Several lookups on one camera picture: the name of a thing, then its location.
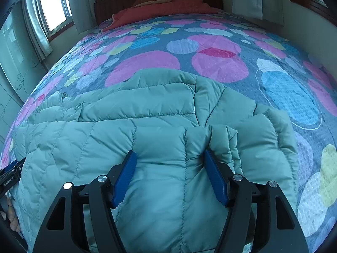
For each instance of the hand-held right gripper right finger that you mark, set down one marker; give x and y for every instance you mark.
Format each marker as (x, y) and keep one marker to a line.
(216, 179)

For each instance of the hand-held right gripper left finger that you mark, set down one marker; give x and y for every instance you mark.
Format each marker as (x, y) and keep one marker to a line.
(125, 179)

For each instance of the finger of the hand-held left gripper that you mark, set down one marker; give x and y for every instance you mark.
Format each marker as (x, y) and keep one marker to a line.
(10, 166)

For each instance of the green puffer jacket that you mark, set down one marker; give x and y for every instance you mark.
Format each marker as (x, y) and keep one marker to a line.
(158, 137)

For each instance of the person's left hand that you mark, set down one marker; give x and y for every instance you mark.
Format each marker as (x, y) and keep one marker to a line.
(11, 216)

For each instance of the glass-door wardrobe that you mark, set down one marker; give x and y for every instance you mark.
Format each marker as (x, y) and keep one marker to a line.
(15, 66)

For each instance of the circle-printed bedspread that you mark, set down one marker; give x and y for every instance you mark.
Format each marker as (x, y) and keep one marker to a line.
(223, 60)

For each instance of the pale curtain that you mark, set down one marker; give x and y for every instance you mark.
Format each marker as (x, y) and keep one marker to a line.
(81, 8)
(258, 0)
(36, 37)

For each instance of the red pillow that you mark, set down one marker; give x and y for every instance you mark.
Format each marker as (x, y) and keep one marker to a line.
(163, 11)

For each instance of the wooden headboard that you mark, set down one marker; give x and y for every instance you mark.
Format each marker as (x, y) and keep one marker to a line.
(115, 5)

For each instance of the window with white frame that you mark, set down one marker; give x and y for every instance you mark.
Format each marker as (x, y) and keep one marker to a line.
(50, 5)

